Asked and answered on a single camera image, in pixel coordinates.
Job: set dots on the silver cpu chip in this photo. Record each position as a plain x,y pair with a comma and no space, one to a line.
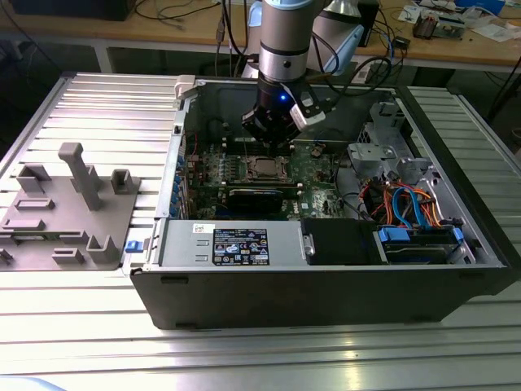
266,168

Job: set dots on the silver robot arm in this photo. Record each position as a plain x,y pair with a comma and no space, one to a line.
285,45

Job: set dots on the thin metal locking lever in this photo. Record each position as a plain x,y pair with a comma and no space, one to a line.
245,148

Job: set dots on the black ram slot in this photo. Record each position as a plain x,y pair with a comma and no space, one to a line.
234,149
234,152
234,142
234,146

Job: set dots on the black drive bay cover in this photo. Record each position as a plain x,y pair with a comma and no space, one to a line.
340,242

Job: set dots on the finned cpu cooler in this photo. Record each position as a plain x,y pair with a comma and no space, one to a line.
425,26

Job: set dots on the pale grey case latch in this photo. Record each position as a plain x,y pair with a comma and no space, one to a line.
184,86

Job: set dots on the black graphics card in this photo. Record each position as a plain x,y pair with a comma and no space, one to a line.
252,200

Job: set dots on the white barcode sheet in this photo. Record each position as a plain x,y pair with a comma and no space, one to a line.
361,74

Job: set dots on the pale blue teach pendant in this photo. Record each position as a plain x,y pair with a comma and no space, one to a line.
346,47

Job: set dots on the green motherboard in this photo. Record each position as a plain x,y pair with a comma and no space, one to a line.
321,201

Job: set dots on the wooden desk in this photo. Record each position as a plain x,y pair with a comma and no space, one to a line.
183,32

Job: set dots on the black upright box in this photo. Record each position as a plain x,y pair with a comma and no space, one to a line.
371,24

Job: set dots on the small black adapter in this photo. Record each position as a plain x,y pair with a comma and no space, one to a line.
401,42

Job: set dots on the silver power supply unit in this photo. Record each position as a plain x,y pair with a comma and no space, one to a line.
179,246

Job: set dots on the white printed leaflet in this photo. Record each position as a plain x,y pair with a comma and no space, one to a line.
409,14

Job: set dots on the black open pc case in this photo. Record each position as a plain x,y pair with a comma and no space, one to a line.
285,297

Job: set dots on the blue plastic latch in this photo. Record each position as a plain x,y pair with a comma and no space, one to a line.
132,247

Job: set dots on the grey metal device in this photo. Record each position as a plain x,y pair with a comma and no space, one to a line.
452,28

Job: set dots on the hard disk in blue carrier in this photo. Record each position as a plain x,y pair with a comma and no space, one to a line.
415,252

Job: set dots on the black equipment case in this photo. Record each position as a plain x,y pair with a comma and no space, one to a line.
69,10

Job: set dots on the blue cardboard box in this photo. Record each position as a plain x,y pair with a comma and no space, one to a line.
480,5

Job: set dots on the white paper sheet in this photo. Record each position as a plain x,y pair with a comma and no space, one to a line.
494,32

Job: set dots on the grey plastic parts rack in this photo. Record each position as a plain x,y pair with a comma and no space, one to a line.
61,232

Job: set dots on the pale blue object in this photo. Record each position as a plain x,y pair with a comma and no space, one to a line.
28,386

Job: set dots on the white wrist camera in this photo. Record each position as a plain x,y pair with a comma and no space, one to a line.
307,108

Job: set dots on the silver metal bracket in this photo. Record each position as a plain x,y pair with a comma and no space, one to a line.
368,154

